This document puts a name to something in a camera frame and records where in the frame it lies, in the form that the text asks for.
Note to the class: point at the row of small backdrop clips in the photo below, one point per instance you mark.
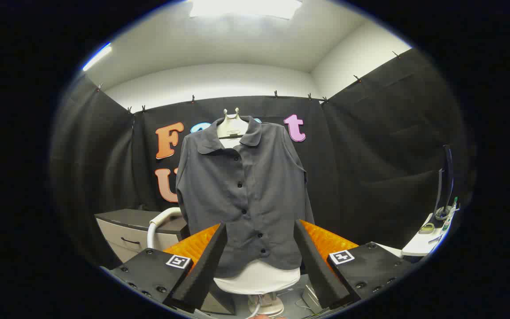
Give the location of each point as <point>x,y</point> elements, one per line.
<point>192,99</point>

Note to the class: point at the green-capped bottle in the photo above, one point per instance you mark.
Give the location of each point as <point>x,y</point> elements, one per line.
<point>451,212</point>

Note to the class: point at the grey button-up shirt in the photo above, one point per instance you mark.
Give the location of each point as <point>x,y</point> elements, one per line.
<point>255,199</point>

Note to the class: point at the square ceiling light panel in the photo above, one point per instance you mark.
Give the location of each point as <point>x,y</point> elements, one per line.
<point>246,8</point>

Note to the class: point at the white garment form stand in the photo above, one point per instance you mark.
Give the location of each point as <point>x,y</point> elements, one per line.
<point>257,279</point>

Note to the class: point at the grey drawer cabinet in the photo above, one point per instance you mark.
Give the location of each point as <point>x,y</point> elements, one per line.
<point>126,232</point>

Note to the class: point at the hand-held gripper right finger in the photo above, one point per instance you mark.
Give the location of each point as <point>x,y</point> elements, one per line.
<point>317,270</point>

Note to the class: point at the white desk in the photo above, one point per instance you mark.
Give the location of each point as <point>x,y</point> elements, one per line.
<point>423,243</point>

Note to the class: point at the long ceiling light strip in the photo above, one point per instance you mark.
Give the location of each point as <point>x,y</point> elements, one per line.
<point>97,56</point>

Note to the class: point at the grey metal box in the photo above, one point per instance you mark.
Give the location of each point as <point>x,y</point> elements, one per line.
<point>312,299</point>

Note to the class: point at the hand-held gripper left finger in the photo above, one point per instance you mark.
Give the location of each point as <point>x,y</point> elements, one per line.
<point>202,270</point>

